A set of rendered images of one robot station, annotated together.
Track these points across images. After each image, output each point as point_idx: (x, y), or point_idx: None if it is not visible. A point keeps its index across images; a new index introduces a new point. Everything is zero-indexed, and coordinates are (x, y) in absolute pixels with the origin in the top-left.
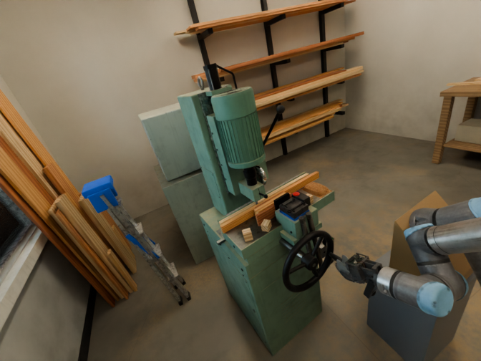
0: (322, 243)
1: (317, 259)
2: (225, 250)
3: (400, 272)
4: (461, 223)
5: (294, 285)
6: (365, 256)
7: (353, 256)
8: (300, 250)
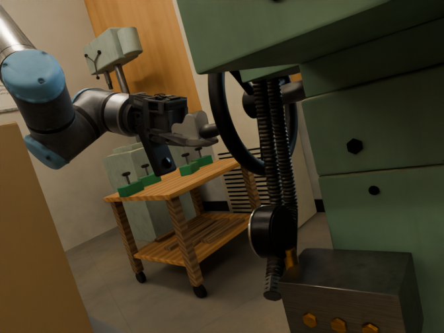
0: (312, 262)
1: (242, 99)
2: None
3: (110, 94)
4: (8, 23)
5: (288, 126)
6: (148, 102)
7: (170, 101)
8: (282, 87)
